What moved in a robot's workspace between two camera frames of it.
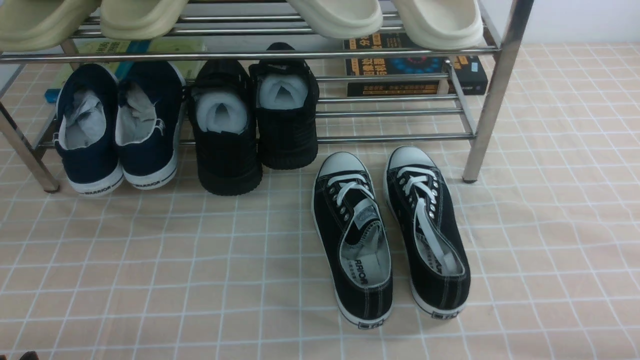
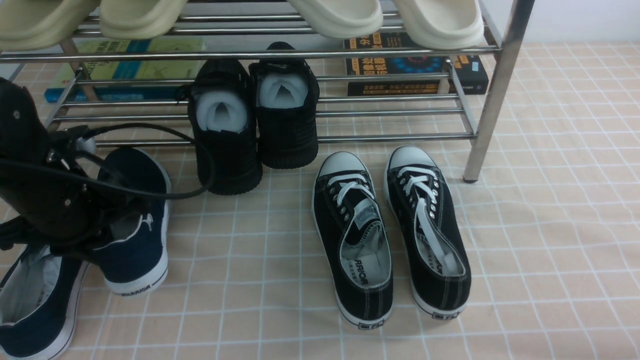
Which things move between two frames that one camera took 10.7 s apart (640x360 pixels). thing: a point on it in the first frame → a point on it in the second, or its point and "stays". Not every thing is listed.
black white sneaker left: [352, 234] stays
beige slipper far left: [36, 25] stays
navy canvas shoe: [150, 98] → [136, 261]
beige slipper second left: [139, 20] stays
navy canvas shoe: [86, 136] → [40, 300]
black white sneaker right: [431, 235] stays
